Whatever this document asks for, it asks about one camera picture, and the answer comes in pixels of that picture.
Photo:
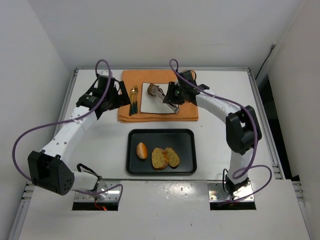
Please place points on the white square plate black rim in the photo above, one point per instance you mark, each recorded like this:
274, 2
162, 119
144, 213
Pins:
146, 105

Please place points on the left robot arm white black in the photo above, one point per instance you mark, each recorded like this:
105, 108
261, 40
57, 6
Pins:
49, 167

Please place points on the glossy orange bun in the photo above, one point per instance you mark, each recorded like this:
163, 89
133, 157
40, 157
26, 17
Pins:
141, 151

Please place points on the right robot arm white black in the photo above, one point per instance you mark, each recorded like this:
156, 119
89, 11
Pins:
241, 125

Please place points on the green handled gold knife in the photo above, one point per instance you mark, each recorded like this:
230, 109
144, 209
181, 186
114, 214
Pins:
133, 110

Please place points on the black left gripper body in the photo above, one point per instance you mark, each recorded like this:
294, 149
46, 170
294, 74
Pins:
116, 95

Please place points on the stainless steel tongs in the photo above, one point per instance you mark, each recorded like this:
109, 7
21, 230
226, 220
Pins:
162, 104

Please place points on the seeded bread slice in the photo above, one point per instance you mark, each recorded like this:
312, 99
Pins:
159, 159
173, 158

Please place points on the metal base plate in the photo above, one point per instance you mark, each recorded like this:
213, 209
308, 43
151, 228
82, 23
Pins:
218, 195
106, 192

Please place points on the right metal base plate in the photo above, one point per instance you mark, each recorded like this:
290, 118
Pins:
218, 195

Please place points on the orange woven placemat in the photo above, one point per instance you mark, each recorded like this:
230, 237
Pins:
188, 112

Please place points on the green handled gold spoon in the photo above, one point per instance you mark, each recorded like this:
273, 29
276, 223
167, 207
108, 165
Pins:
132, 94

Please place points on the black baking tray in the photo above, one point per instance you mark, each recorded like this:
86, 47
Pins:
181, 140

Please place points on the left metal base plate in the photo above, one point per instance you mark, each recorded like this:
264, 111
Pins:
106, 192

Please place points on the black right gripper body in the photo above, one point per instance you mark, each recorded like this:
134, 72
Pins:
171, 93

